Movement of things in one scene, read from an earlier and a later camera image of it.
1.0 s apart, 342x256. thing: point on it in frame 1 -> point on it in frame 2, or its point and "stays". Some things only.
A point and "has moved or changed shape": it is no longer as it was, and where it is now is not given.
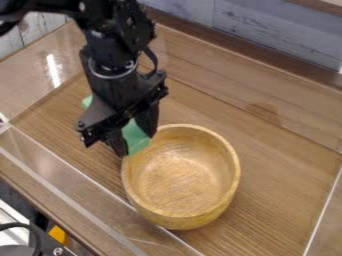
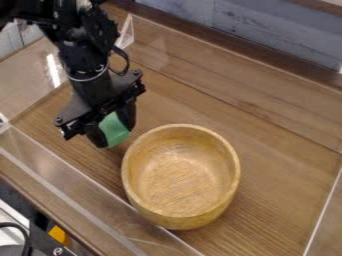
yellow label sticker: x=57 y=233 stays
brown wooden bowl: x=180 y=180 stays
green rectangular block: x=137 y=142 has moved or changed shape
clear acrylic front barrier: x=56 y=214 stays
